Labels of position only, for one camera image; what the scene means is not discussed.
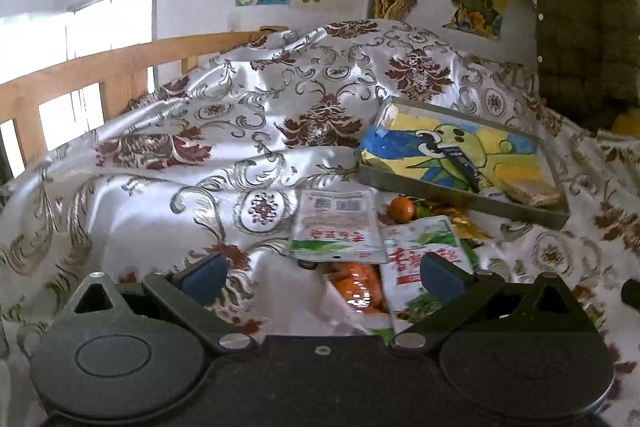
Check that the white green barcode snack packet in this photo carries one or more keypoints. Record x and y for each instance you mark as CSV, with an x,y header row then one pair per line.
x,y
335,222

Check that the grey metal tray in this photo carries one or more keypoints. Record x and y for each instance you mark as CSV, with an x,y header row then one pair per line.
x,y
450,203

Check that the yellow cloth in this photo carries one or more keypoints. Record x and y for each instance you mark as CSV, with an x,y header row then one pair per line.
x,y
627,126

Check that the white green red-label snack packet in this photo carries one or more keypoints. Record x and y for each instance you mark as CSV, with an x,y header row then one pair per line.
x,y
410,277

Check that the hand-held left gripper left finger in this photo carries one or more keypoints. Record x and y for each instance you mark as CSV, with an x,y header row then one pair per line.
x,y
202,279

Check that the floral satin blanket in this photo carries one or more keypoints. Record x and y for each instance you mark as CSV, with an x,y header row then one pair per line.
x,y
150,207

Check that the tan snack bar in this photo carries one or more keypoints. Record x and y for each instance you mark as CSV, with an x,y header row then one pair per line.
x,y
532,194

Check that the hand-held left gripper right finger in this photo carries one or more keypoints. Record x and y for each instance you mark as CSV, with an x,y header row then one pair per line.
x,y
442,279

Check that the wooden bed rail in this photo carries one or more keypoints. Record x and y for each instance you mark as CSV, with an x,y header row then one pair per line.
x,y
75,67

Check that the yellow foil snack packet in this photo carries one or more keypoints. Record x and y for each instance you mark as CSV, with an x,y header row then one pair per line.
x,y
462,224

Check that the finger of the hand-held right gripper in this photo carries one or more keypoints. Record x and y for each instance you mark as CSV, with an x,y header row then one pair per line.
x,y
632,294

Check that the window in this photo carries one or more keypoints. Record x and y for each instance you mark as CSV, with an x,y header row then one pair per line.
x,y
100,17

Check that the dark green quilted jacket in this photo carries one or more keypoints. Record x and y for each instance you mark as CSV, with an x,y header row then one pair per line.
x,y
585,32

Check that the small orange mandarin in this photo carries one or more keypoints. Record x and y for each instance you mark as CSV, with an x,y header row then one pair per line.
x,y
401,208

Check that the black stick packet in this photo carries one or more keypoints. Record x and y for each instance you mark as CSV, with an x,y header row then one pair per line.
x,y
462,167

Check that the colourful drawing paper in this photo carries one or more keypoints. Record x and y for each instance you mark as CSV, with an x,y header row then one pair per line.
x,y
400,152

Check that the clear bag of orange snacks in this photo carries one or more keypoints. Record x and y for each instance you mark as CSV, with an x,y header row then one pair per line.
x,y
357,289

